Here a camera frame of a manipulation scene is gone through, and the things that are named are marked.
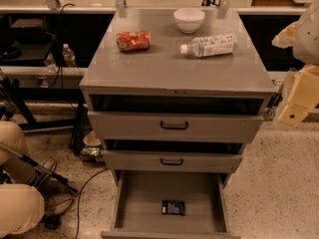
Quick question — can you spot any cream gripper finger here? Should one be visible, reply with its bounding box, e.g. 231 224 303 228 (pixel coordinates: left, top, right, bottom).
277 103 308 126
271 22 297 49

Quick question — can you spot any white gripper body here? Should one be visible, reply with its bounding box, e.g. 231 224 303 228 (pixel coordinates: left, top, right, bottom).
288 64 319 113

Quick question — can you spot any dark blue rxbar wrapper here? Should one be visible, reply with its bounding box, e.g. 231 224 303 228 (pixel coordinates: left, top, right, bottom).
161 200 185 216

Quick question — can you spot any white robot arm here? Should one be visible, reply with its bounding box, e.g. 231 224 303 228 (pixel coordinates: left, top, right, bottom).
272 0 319 127

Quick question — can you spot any grey metal drawer cabinet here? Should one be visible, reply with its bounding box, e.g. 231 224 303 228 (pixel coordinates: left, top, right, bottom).
79 7 277 239

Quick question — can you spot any grey middle drawer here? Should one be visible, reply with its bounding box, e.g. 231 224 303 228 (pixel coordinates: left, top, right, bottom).
103 150 242 173

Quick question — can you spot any grey open bottom drawer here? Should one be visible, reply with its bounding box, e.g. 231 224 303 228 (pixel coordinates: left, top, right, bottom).
101 171 241 239

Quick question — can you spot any grey top drawer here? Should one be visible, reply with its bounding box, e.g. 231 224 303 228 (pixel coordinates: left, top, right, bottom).
88 112 263 143

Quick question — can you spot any clear plastic water bottle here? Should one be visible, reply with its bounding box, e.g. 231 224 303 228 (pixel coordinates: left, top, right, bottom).
180 33 238 58

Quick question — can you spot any white ceramic bowl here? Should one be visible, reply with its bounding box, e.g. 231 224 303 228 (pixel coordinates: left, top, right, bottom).
173 8 205 34

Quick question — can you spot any crushed orange soda can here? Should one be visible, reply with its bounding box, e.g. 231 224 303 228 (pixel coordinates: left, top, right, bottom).
117 31 151 52

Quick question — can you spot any small water bottle on shelf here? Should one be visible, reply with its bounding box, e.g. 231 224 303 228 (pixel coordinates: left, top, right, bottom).
62 44 77 68

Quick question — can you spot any grey shoe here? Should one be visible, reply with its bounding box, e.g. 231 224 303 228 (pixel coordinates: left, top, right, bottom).
31 157 58 188

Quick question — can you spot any black grey reacher stick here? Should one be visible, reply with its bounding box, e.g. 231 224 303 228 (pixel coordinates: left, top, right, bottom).
0 143 79 194

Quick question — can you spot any black floor cable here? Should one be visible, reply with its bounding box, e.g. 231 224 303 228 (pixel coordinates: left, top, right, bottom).
74 167 109 239

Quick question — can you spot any black stand frame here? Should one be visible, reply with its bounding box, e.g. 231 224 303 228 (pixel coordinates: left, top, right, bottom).
0 68 88 131

